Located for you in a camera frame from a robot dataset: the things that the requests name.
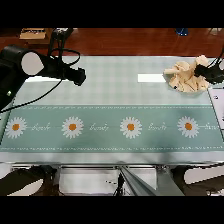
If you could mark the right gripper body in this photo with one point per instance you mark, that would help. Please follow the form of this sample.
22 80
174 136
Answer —
202 71

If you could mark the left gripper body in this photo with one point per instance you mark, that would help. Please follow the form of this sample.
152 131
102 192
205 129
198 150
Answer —
77 76

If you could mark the cream garment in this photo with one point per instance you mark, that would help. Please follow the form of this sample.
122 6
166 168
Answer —
182 78

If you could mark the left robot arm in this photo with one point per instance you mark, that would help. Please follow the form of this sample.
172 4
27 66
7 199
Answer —
10 71

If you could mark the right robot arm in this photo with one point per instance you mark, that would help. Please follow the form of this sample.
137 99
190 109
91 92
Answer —
216 77

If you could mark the blue object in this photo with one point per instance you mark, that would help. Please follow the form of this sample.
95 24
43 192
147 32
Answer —
182 31

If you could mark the cardboard box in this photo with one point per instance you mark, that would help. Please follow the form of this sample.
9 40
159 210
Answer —
35 35

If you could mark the silver frame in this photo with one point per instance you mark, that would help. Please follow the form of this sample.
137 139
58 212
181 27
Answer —
140 186

